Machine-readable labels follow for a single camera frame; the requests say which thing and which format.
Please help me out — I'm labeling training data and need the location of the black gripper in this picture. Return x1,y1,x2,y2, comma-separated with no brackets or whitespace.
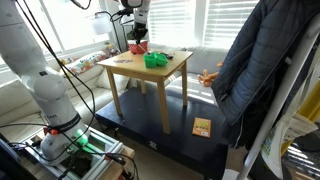
130,23,148,44

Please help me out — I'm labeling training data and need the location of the silver spoon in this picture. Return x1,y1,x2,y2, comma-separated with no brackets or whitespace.
137,44,151,55

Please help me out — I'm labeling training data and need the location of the green lunch box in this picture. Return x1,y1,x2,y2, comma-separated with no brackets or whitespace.
143,52,168,68

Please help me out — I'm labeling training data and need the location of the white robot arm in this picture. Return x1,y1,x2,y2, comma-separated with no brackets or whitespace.
0,0,113,166

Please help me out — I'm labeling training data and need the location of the red white box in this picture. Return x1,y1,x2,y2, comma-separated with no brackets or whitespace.
128,40,148,54

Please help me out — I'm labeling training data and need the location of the white floor lamp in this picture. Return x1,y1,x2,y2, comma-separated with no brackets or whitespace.
119,14,134,47

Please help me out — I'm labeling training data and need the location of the wooden side table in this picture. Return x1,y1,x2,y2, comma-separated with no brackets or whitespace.
98,51,192,134

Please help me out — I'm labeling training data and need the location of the black remote control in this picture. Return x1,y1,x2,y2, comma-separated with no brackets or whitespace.
160,52,173,60

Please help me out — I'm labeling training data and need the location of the floral cushion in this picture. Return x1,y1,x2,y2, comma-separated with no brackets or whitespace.
59,45,120,77

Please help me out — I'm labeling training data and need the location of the orange plush toy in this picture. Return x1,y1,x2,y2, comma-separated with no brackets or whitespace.
197,69,218,87

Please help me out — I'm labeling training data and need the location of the orange booklet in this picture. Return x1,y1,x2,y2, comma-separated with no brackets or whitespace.
192,117,211,138

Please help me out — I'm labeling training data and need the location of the dark blue platform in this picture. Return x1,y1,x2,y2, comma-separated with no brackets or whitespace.
95,87,230,180

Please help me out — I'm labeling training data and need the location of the dark blue puffer jacket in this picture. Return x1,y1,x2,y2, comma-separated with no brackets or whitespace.
212,0,320,148

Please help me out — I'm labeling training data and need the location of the white coat rack pole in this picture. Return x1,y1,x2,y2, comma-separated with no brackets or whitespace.
236,14,320,180

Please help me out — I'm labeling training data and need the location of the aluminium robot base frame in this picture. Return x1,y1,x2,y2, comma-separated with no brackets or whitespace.
22,128,126,180

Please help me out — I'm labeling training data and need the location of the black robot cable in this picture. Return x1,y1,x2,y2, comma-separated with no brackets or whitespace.
14,0,101,134

